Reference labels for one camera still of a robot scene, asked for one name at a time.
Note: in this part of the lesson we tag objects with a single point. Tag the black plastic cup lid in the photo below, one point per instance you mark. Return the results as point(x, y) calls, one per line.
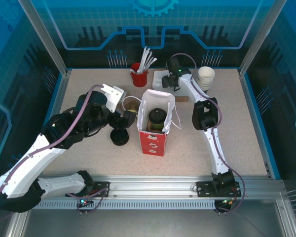
point(157, 115)

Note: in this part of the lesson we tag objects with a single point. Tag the green paper coffee cup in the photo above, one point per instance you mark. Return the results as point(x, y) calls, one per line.
point(157, 126)

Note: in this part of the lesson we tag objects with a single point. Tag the white paper bag red print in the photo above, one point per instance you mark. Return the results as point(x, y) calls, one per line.
point(151, 145)

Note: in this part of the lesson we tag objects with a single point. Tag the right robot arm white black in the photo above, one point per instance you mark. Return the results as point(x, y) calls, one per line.
point(215, 148)

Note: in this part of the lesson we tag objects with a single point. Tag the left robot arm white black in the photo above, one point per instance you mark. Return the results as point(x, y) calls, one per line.
point(22, 163)

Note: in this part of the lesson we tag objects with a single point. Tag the white paper napkins stack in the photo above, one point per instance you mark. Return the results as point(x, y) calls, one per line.
point(158, 82)

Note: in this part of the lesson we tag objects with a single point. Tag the stack of black cup lids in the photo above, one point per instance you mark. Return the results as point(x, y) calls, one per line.
point(119, 138)

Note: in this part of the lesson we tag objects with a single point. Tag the red straw holder cup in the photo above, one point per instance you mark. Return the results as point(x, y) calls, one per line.
point(139, 79)

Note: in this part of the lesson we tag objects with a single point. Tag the white paper cup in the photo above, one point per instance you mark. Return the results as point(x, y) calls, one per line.
point(205, 83)
point(206, 73)
point(205, 89)
point(205, 86)

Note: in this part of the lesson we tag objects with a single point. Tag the small circuit board with LEDs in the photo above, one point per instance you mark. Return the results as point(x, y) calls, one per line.
point(227, 202)
point(85, 201)

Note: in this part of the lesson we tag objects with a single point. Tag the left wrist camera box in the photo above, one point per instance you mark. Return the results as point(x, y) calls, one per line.
point(112, 95)

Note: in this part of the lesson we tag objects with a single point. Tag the aluminium side frame beam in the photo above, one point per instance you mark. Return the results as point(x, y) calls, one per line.
point(56, 103)
point(249, 103)

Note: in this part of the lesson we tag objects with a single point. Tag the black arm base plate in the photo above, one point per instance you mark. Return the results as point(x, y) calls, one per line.
point(101, 188)
point(203, 188)

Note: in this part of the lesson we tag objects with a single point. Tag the aluminium front rail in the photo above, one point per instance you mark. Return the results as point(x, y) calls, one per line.
point(153, 187)

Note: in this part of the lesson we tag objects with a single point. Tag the aluminium frame post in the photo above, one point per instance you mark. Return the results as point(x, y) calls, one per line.
point(260, 37)
point(45, 37)

